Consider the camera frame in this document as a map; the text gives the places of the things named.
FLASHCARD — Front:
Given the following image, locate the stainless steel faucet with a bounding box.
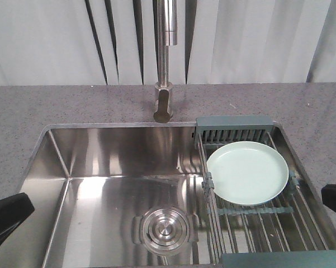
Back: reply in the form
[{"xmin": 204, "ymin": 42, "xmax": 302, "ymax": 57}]
[{"xmin": 153, "ymin": 1, "xmax": 177, "ymax": 123}]

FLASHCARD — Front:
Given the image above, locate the round steel sink drain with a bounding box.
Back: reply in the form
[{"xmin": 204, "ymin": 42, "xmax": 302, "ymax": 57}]
[{"xmin": 131, "ymin": 205, "xmax": 199, "ymax": 256}]

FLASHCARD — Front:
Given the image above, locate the grey metal dish rack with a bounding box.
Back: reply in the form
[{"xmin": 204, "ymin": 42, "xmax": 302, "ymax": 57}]
[{"xmin": 194, "ymin": 116, "xmax": 336, "ymax": 267}]

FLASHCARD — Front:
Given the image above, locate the white pleated curtain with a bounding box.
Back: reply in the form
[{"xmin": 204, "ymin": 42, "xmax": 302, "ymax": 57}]
[{"xmin": 0, "ymin": 1, "xmax": 336, "ymax": 85}]

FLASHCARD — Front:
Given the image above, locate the stainless steel sink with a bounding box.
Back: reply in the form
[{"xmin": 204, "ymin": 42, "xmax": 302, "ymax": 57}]
[{"xmin": 0, "ymin": 123, "xmax": 223, "ymax": 267}]

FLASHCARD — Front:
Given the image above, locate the light green round plate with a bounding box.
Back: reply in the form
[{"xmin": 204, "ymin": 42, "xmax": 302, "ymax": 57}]
[{"xmin": 207, "ymin": 141, "xmax": 289, "ymax": 206}]

